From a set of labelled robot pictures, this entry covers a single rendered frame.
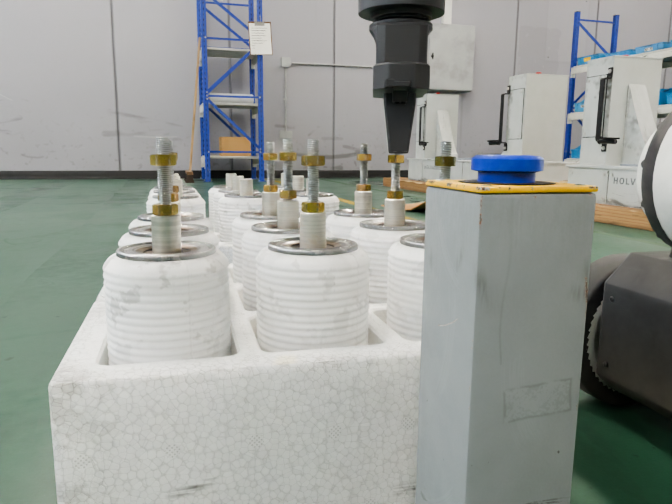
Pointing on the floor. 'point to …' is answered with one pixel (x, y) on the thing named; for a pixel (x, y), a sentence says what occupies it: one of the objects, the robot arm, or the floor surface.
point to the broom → (193, 121)
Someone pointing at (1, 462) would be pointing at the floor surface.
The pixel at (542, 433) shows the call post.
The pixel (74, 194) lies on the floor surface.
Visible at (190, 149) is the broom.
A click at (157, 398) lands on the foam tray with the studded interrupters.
